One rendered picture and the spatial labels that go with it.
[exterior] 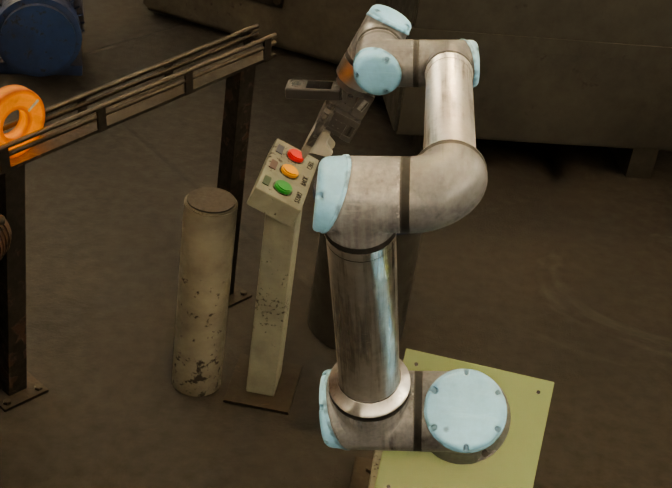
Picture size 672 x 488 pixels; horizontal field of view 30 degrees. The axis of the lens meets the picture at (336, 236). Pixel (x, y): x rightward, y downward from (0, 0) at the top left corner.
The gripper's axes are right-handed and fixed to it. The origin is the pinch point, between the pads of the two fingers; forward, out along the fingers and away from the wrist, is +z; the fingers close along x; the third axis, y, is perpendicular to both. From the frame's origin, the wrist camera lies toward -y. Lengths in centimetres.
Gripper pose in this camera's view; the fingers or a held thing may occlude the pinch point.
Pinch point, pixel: (303, 151)
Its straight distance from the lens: 265.8
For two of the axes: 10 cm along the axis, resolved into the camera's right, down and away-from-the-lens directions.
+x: 1.5, -5.2, 8.4
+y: 8.8, 4.5, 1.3
